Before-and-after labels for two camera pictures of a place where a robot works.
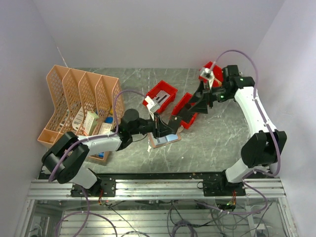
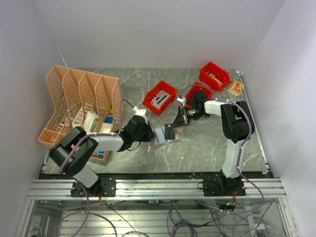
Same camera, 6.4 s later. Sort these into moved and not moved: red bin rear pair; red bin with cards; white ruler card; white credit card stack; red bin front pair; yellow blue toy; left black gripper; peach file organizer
Moved: left black gripper; red bin front pair
Not moved: red bin rear pair; yellow blue toy; red bin with cards; peach file organizer; white ruler card; white credit card stack
